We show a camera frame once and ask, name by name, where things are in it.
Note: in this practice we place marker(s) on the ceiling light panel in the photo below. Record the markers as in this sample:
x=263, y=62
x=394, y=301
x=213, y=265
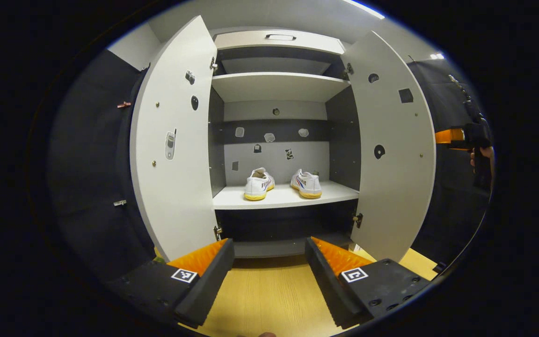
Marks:
x=437, y=56

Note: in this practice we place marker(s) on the red clip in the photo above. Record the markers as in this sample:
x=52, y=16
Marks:
x=123, y=104

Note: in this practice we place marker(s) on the black backdrop cloth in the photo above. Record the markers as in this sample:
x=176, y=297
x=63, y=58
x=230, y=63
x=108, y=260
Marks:
x=87, y=154
x=452, y=210

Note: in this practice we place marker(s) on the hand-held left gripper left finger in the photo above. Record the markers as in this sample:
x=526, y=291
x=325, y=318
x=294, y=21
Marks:
x=208, y=281

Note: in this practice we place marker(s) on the white shoe cabinet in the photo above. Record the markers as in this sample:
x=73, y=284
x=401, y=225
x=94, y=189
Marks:
x=283, y=196

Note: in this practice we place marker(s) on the silver clip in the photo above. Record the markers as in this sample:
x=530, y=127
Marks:
x=120, y=203

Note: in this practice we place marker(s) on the white canvas shoe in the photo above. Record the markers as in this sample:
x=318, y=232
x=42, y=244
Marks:
x=256, y=187
x=309, y=186

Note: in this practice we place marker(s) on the white shoe cabinet door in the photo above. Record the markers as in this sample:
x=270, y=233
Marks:
x=176, y=196
x=396, y=210

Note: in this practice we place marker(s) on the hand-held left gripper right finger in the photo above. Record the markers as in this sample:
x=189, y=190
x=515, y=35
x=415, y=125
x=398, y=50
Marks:
x=325, y=285

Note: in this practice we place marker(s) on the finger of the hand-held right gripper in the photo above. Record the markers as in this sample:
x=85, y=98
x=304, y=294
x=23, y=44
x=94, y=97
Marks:
x=445, y=136

